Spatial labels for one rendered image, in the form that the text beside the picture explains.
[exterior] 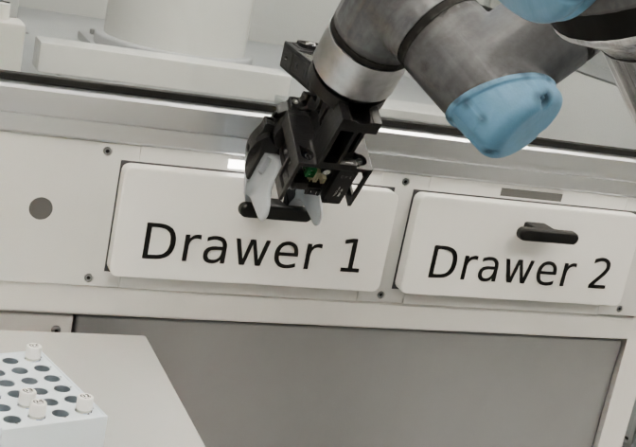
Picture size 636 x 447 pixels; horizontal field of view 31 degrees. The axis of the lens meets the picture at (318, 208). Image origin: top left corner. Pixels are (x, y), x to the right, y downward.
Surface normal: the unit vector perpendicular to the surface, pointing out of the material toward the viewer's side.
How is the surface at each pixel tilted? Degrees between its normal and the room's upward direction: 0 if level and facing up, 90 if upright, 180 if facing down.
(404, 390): 90
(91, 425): 90
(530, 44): 72
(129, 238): 90
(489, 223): 90
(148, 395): 0
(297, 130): 35
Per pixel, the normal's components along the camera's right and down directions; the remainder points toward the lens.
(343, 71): -0.51, 0.52
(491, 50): -0.11, -0.33
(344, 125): 0.18, 0.80
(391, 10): -0.59, 0.10
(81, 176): 0.35, 0.30
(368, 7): -0.73, 0.30
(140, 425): 0.19, -0.95
